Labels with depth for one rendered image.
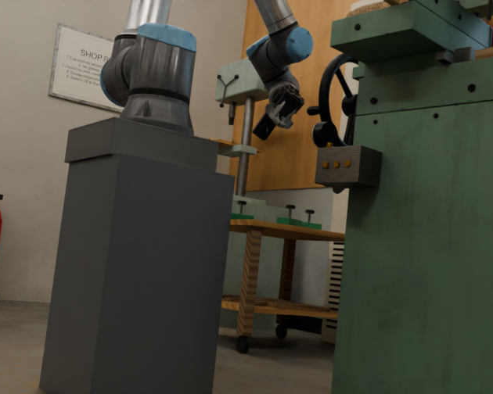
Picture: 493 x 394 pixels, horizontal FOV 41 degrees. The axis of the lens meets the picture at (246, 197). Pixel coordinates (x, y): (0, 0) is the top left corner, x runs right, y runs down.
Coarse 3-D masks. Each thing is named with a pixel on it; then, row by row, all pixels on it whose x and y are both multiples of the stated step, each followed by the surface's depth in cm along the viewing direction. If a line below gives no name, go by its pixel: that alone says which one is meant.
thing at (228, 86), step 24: (240, 72) 393; (216, 96) 412; (240, 96) 396; (264, 96) 390; (240, 144) 396; (240, 168) 389; (240, 192) 387; (264, 216) 375; (288, 216) 385; (240, 240) 365; (264, 240) 374; (240, 264) 364; (264, 264) 374; (240, 288) 364; (264, 288) 373
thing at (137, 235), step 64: (128, 192) 139; (192, 192) 148; (64, 256) 155; (128, 256) 139; (192, 256) 148; (64, 320) 150; (128, 320) 138; (192, 320) 147; (64, 384) 144; (128, 384) 138; (192, 384) 147
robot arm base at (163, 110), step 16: (128, 96) 158; (144, 96) 154; (160, 96) 153; (176, 96) 155; (128, 112) 153; (144, 112) 153; (160, 112) 152; (176, 112) 154; (176, 128) 152; (192, 128) 158
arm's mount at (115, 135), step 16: (80, 128) 158; (96, 128) 149; (112, 128) 142; (128, 128) 144; (144, 128) 146; (160, 128) 148; (80, 144) 156; (96, 144) 148; (112, 144) 141; (128, 144) 144; (144, 144) 146; (160, 144) 148; (176, 144) 151; (192, 144) 153; (208, 144) 156; (64, 160) 163; (80, 160) 157; (160, 160) 148; (176, 160) 150; (192, 160) 153; (208, 160) 156
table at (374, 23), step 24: (336, 24) 144; (360, 24) 139; (384, 24) 134; (408, 24) 130; (432, 24) 134; (336, 48) 145; (360, 48) 144; (384, 48) 142; (408, 48) 140; (432, 48) 139; (456, 48) 141; (480, 48) 149; (360, 72) 164
